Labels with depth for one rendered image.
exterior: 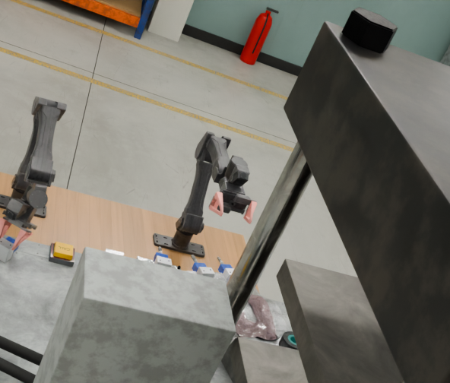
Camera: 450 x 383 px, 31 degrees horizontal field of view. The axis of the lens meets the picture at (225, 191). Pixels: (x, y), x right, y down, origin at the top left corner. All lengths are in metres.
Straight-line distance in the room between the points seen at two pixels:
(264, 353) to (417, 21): 6.59
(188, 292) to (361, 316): 0.35
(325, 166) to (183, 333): 0.42
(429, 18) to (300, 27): 1.25
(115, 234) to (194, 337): 1.42
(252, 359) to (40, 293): 0.93
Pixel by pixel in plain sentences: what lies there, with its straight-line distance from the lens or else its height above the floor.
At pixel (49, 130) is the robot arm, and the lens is 2.62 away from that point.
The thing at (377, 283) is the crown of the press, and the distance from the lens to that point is 1.14.
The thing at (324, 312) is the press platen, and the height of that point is 1.54.
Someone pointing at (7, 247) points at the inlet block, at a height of 0.85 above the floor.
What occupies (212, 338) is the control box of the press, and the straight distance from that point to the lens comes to 1.55.
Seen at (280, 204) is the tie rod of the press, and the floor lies 1.64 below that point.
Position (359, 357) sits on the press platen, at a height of 1.54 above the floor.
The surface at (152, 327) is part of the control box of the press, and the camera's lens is 1.52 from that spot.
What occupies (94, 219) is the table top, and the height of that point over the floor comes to 0.80.
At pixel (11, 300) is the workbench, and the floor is 0.80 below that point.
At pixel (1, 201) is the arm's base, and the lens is 2.88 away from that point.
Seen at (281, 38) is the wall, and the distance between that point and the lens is 8.00.
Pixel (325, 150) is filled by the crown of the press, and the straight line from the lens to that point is 1.40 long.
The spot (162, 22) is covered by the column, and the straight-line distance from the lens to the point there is 7.57.
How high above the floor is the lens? 2.35
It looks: 26 degrees down
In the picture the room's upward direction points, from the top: 25 degrees clockwise
